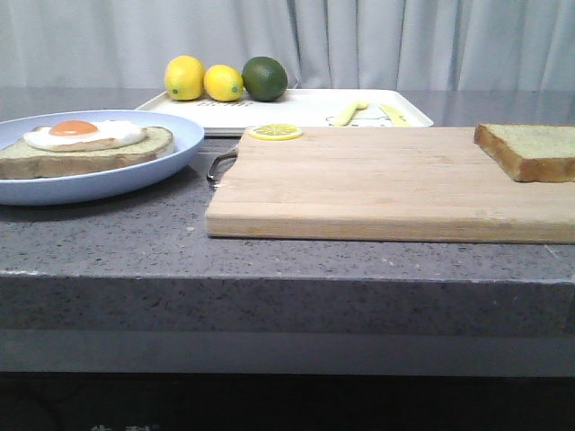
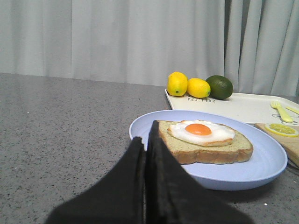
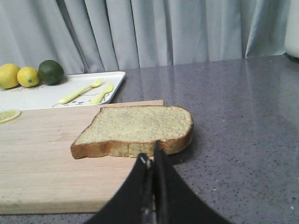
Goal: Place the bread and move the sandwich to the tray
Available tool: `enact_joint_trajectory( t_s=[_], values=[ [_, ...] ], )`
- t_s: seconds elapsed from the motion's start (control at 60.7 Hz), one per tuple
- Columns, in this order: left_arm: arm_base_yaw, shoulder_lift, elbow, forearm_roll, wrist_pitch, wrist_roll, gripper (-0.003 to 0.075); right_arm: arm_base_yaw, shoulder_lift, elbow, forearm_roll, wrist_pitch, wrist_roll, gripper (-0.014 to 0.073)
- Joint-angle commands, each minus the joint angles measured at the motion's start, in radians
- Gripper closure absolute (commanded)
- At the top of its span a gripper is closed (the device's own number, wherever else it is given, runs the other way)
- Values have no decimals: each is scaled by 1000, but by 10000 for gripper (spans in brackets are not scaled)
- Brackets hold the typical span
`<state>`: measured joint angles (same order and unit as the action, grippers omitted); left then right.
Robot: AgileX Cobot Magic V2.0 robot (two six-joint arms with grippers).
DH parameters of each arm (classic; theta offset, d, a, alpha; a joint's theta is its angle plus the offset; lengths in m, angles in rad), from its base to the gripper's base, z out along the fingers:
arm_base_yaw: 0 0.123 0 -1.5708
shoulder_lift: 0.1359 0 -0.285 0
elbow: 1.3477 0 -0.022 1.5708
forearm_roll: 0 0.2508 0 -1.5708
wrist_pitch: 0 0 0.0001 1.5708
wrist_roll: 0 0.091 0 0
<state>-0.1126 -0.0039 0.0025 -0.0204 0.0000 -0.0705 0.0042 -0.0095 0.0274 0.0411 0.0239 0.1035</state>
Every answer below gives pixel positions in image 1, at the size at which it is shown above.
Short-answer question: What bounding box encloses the fried egg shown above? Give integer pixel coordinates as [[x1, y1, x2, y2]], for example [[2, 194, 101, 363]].
[[22, 119, 147, 152]]

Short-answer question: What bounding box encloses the yellow lemon slice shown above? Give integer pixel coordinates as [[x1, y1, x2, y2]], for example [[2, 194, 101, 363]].
[[248, 123, 303, 141]]

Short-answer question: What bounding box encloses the white rectangular tray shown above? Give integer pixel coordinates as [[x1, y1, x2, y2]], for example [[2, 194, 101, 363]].
[[138, 89, 433, 136]]

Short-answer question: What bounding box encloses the metal cutting board handle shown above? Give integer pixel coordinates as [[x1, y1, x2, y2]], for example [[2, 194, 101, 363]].
[[207, 149, 238, 189]]

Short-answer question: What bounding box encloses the light blue round plate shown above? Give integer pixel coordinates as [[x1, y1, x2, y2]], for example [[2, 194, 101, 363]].
[[1, 110, 204, 206]]

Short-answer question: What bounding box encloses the wooden cutting board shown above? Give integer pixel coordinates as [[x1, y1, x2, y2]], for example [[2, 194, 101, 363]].
[[206, 128, 574, 243]]

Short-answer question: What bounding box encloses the small yellow lemon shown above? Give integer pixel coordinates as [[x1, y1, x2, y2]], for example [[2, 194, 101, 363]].
[[204, 65, 244, 102]]

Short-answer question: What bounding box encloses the large yellow lemon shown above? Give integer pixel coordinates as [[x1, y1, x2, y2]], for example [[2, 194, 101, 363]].
[[164, 55, 205, 101]]

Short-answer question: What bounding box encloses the white curtain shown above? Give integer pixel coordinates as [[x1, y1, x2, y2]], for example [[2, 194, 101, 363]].
[[1, 1, 574, 91]]

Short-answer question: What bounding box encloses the yellow plastic knife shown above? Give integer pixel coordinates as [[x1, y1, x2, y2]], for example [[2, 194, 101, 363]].
[[379, 104, 411, 127]]

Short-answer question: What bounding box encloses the bread slice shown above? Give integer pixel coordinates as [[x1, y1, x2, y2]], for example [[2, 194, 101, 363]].
[[473, 123, 574, 182], [1, 127, 175, 180]]

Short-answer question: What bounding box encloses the green lime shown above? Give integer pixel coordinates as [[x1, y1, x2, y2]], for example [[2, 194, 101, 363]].
[[242, 57, 288, 102]]

